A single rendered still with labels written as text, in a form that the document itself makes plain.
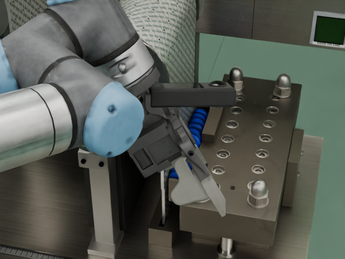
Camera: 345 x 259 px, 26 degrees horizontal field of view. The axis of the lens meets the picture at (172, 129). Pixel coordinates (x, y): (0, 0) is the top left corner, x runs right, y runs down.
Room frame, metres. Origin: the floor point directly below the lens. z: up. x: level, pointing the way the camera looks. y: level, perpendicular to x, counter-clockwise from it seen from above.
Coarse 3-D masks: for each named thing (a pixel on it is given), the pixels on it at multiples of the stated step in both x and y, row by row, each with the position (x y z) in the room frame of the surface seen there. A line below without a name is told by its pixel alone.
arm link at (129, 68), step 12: (132, 48) 0.79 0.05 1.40; (144, 48) 0.80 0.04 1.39; (120, 60) 0.77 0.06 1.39; (132, 60) 0.78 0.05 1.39; (144, 60) 0.79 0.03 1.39; (108, 72) 0.77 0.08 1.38; (120, 72) 0.77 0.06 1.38; (132, 72) 0.77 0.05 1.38; (144, 72) 0.77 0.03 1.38; (132, 84) 0.77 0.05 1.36
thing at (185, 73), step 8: (192, 40) 1.15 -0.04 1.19; (192, 48) 1.15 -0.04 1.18; (184, 56) 1.09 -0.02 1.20; (192, 56) 1.15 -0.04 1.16; (184, 64) 1.09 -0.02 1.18; (192, 64) 1.15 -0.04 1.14; (176, 72) 1.03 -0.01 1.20; (184, 72) 1.09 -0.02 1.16; (192, 72) 1.15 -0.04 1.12; (176, 80) 1.03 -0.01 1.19; (184, 80) 1.09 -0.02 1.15; (192, 80) 1.15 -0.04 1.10; (184, 112) 1.09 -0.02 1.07; (192, 112) 1.16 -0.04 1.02; (184, 120) 1.09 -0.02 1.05; (168, 176) 0.98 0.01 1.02
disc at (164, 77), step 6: (144, 42) 0.95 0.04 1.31; (150, 48) 0.94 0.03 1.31; (150, 54) 0.94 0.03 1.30; (156, 54) 0.94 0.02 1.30; (84, 60) 0.97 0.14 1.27; (156, 60) 0.94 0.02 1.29; (162, 60) 0.94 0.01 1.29; (156, 66) 0.94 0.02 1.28; (162, 66) 0.94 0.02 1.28; (162, 72) 0.94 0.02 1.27; (162, 78) 0.94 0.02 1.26; (168, 78) 0.94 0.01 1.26
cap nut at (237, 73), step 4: (232, 68) 1.24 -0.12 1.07; (236, 68) 1.24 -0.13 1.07; (232, 72) 1.23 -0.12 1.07; (236, 72) 1.23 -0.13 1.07; (240, 72) 1.23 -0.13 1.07; (232, 76) 1.23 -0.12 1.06; (236, 76) 1.23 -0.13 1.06; (240, 76) 1.23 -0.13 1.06; (228, 80) 1.23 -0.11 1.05; (232, 80) 1.23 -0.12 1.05; (236, 80) 1.23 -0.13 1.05; (240, 80) 1.23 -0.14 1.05; (232, 84) 1.22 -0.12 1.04; (236, 84) 1.22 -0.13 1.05; (240, 84) 1.23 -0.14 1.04; (236, 88) 1.22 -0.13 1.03; (240, 88) 1.23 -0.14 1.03
